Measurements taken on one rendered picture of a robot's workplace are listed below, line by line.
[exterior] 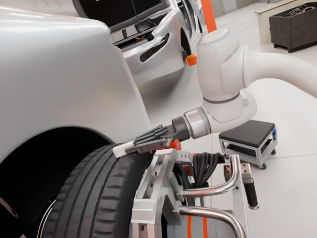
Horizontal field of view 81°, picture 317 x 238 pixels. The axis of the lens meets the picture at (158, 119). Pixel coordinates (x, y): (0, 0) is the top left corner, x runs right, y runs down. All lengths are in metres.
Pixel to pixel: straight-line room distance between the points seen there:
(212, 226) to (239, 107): 0.36
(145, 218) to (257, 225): 1.31
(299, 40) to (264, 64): 4.42
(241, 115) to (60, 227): 0.57
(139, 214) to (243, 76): 0.41
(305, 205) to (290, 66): 1.45
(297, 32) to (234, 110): 4.36
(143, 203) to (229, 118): 0.32
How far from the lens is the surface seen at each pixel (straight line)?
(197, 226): 0.68
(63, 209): 0.62
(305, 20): 4.88
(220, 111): 0.54
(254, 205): 0.87
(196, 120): 0.55
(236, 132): 1.96
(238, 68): 0.47
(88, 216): 0.55
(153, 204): 0.50
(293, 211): 1.80
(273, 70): 0.50
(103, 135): 1.01
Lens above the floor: 1.48
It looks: 25 degrees down
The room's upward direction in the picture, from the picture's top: 23 degrees counter-clockwise
